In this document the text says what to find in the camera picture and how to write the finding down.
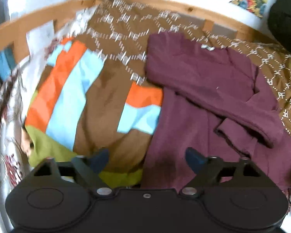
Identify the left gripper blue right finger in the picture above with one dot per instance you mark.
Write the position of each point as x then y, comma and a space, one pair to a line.
206, 171

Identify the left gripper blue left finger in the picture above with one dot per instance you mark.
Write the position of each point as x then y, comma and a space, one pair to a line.
88, 169

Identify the maroon long-sleeve top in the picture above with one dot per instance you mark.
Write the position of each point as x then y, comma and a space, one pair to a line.
217, 102

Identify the brown patterned PF blanket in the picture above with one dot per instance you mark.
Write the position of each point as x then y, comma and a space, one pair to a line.
94, 93

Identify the floral satin bed sheet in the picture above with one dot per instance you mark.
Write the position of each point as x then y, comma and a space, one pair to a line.
15, 97

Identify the black puffer jacket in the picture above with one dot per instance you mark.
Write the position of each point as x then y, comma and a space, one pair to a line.
279, 22

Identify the wooden bed frame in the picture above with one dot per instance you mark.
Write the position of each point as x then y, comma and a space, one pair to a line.
13, 33

